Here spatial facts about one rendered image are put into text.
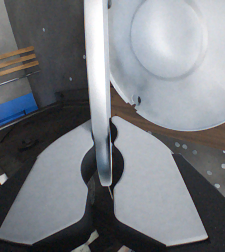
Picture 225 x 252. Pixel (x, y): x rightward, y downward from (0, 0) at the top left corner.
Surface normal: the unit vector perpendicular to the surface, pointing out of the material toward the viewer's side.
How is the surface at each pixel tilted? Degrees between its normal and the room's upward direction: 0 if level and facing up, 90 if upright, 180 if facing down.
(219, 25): 0
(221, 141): 0
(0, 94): 90
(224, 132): 0
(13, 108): 90
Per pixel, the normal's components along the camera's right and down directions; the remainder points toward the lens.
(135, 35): -0.72, 0.40
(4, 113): 0.65, 0.08
